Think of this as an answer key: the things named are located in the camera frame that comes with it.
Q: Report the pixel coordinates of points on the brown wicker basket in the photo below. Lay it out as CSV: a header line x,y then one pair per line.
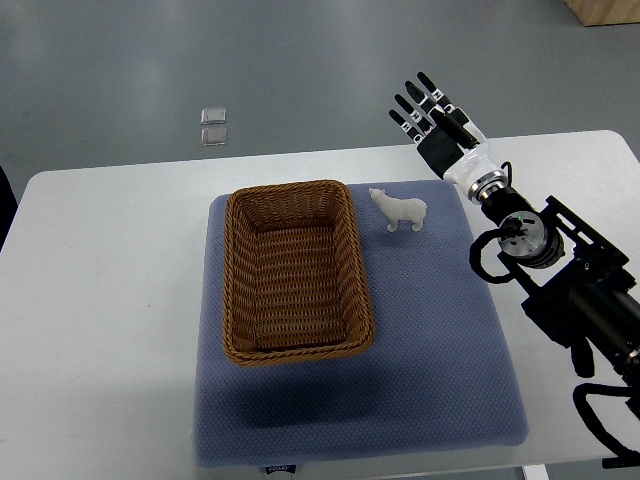
x,y
295,287

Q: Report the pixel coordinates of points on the upper floor socket plate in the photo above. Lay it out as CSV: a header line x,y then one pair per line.
x,y
213,115

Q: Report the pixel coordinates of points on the wooden box corner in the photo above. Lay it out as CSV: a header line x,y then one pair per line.
x,y
605,12

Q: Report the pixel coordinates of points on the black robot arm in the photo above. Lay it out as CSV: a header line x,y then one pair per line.
x,y
576,284

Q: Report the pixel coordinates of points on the blue quilted mat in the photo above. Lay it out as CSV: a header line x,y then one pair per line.
x,y
438,375

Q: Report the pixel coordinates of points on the white bear figurine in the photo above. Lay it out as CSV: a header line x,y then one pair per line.
x,y
396,210

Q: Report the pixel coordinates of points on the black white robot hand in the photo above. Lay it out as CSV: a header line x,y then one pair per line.
x,y
450,143

